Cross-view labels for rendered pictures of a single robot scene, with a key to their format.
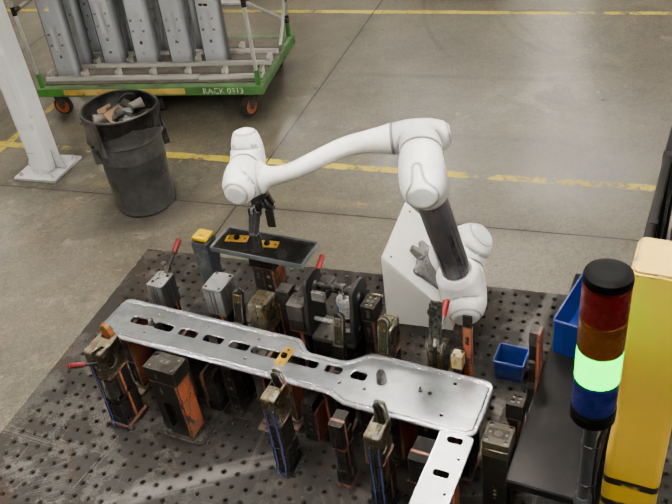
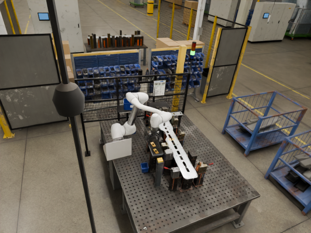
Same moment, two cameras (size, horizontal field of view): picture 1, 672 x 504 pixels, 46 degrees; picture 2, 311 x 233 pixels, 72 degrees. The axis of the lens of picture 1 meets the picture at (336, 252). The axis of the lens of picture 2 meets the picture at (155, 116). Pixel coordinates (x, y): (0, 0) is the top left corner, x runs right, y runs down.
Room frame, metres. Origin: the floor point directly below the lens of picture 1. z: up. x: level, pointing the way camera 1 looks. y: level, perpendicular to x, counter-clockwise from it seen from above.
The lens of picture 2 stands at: (3.81, 1.60, 2.97)
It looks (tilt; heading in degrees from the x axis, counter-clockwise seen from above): 34 degrees down; 222
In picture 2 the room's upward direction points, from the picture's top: 4 degrees clockwise
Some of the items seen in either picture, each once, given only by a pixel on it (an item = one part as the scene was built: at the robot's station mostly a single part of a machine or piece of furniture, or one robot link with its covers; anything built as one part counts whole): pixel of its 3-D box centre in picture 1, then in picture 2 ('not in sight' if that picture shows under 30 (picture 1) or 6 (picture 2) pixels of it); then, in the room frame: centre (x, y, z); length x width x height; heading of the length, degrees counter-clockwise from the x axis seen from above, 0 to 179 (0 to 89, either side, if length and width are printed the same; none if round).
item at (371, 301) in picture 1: (376, 347); not in sight; (1.97, -0.09, 0.91); 0.07 x 0.05 x 0.42; 151
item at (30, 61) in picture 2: not in sight; (30, 88); (2.79, -2.53, 1.00); 1.34 x 0.14 x 2.00; 157
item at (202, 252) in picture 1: (215, 284); (158, 173); (2.42, 0.48, 0.92); 0.08 x 0.08 x 0.44; 61
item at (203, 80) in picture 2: not in sight; (208, 82); (-1.53, -1.22, 0.36); 0.50 x 0.50 x 0.73
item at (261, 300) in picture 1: (269, 339); (164, 154); (2.11, 0.28, 0.89); 0.13 x 0.11 x 0.38; 151
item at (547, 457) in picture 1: (581, 374); (143, 107); (1.62, -0.67, 1.02); 0.90 x 0.22 x 0.03; 151
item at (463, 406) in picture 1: (278, 358); (172, 140); (1.90, 0.23, 1.00); 1.38 x 0.22 x 0.02; 61
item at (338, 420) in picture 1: (344, 450); (174, 134); (1.61, 0.06, 0.84); 0.11 x 0.08 x 0.29; 151
